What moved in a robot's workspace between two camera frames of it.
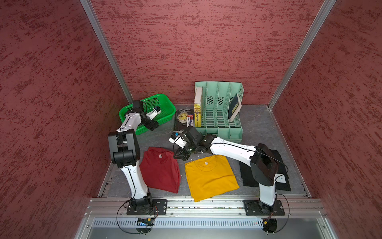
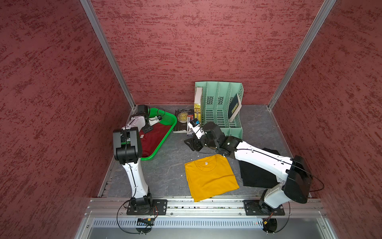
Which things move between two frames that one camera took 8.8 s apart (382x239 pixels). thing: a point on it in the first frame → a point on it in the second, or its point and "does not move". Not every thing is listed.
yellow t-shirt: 210,177 does not move
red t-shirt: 160,169 → 149,140
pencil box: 190,120 does not move
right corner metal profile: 322,14 does not move
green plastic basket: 155,110 → 166,118
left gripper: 151,125 does not move
